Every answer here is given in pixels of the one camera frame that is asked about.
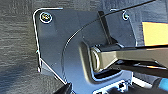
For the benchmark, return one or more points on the silver base bolt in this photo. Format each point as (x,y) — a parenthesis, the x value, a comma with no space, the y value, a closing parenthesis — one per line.
(45,16)
(125,15)

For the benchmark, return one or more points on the grey robot torso limb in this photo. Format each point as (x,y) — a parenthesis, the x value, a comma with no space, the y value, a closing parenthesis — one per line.
(133,55)

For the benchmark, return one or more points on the white box with blue middle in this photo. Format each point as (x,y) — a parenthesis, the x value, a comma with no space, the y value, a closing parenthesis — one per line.
(143,81)

